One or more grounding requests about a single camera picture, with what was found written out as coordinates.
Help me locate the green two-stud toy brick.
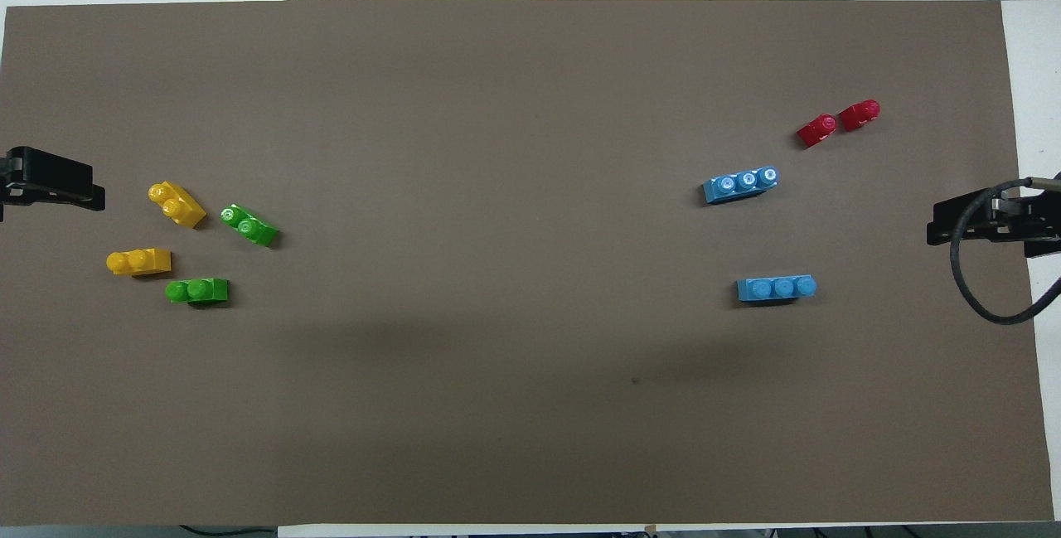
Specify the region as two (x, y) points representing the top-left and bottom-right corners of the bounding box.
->
(165, 277), (230, 305)
(220, 204), (280, 248)

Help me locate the red single-stud toy brick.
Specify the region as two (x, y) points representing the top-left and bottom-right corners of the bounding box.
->
(797, 114), (839, 149)
(838, 99), (882, 133)

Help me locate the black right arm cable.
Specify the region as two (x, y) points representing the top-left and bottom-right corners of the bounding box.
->
(950, 177), (1061, 326)

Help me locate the blue three-stud toy brick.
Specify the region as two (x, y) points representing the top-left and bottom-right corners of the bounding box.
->
(702, 166), (781, 206)
(737, 274), (818, 304)

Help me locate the yellow two-stud toy brick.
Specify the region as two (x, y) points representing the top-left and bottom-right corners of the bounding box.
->
(148, 181), (207, 230)
(106, 248), (172, 277)

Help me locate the brown table mat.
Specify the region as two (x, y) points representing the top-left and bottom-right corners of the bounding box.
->
(0, 0), (1055, 526)

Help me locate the black floor cable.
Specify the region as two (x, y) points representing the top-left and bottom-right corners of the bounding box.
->
(178, 525), (279, 538)

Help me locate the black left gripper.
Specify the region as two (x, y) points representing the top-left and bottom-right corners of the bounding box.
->
(0, 147), (106, 221)

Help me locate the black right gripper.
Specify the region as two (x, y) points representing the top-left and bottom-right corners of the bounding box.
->
(927, 182), (1061, 259)

